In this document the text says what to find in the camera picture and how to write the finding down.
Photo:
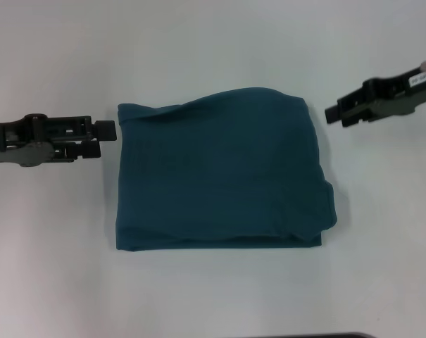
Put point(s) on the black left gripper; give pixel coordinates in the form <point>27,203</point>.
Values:
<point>8,144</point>

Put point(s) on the teal blue printed t-shirt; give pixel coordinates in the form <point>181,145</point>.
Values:
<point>216,169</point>

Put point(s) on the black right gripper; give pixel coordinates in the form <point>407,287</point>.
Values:
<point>402,95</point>

